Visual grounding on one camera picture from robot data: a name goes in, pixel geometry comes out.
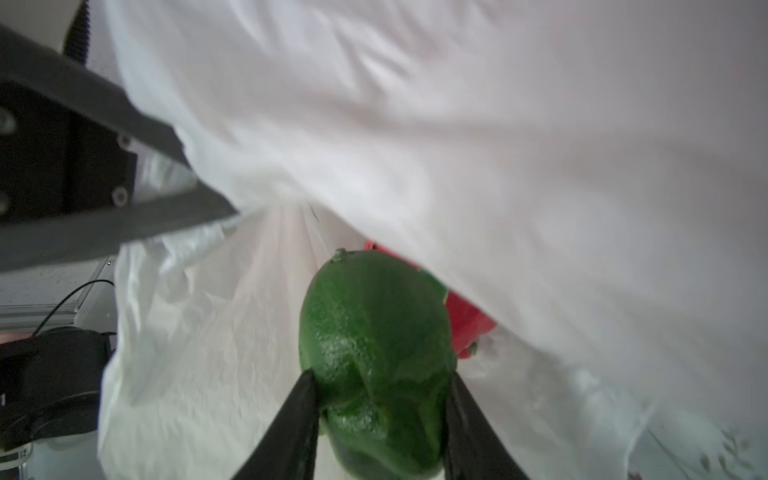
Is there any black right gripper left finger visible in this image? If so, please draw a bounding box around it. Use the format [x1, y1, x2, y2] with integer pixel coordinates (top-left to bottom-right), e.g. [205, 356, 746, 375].
[233, 370, 319, 480]

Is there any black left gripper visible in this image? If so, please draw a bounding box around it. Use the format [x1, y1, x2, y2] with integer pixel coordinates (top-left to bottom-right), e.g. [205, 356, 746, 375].
[1, 29, 235, 272]

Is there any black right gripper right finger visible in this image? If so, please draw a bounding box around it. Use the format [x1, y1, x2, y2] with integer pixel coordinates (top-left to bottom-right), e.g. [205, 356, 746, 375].
[443, 373, 529, 480]

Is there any red dragon fruit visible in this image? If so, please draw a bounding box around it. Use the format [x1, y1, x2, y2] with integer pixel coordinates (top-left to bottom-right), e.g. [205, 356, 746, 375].
[364, 239, 499, 361]

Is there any green lime fruit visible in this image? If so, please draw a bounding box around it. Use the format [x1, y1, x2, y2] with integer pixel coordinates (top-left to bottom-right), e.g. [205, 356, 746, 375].
[299, 249, 457, 479]

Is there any white plastic bag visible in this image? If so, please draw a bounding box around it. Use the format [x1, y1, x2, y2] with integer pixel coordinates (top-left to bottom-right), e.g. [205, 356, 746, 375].
[98, 1, 767, 479]

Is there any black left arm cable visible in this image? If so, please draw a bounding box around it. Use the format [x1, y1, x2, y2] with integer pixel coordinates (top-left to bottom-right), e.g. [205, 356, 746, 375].
[29, 278, 116, 337]

